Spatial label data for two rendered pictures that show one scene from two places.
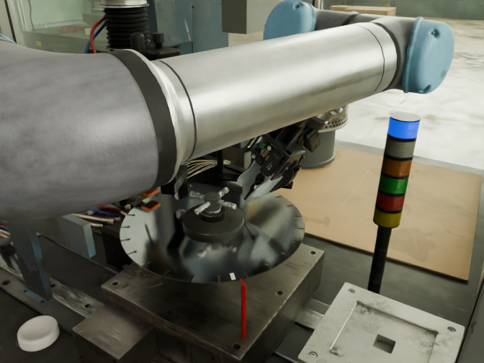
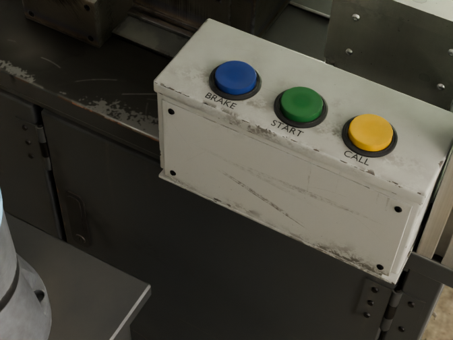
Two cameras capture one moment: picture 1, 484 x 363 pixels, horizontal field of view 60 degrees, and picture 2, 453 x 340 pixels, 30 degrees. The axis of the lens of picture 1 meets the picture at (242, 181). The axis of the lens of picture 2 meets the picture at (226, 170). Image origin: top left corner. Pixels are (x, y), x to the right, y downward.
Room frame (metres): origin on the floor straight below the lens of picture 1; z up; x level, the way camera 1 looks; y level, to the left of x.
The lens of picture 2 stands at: (-0.34, 0.11, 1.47)
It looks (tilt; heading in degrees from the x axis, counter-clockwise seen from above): 51 degrees down; 354
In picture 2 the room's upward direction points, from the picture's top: 3 degrees clockwise
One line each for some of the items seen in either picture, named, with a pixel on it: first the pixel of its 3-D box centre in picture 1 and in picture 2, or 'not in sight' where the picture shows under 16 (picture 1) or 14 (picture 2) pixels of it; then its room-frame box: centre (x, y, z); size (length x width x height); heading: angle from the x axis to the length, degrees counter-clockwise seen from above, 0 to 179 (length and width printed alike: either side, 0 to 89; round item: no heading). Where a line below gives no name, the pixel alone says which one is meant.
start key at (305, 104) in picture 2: not in sight; (300, 108); (0.21, -0.02, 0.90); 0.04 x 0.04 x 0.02
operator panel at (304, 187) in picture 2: not in sight; (299, 150); (0.22, -0.02, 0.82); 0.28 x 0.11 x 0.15; 57
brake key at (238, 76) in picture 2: not in sight; (235, 81); (0.24, 0.04, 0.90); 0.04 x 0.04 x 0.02
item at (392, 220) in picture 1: (387, 214); not in sight; (0.62, -0.25, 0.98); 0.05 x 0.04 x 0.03; 147
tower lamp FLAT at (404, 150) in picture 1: (400, 145); not in sight; (0.62, -0.25, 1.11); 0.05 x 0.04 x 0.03; 147
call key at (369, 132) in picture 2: not in sight; (369, 136); (0.17, -0.07, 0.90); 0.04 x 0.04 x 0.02
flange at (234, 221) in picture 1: (212, 215); not in sight; (0.65, 0.05, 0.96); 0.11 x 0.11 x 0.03
